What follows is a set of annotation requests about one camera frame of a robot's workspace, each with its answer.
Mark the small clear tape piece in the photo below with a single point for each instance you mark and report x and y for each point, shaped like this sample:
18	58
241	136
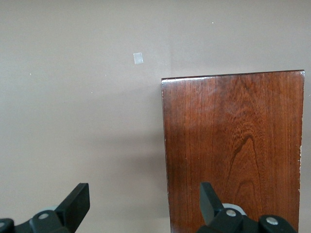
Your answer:
138	58

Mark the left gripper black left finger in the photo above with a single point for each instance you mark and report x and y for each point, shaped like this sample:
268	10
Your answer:
73	208

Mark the dark brown wooden cabinet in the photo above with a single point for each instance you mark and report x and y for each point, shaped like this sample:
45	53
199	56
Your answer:
230	133

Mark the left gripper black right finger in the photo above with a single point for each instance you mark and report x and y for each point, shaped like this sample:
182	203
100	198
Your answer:
211	208

